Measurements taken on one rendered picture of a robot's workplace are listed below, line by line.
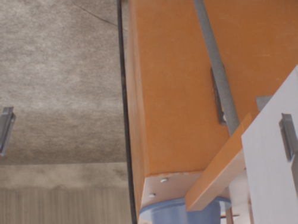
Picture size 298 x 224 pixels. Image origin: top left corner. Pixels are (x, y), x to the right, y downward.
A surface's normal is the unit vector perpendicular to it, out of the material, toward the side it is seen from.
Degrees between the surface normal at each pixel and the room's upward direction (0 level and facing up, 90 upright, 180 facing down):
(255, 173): 90
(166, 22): 90
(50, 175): 90
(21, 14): 0
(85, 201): 90
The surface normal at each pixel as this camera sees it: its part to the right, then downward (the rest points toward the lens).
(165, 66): 0.05, -0.41
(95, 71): 0.09, 0.91
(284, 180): -0.99, 0.03
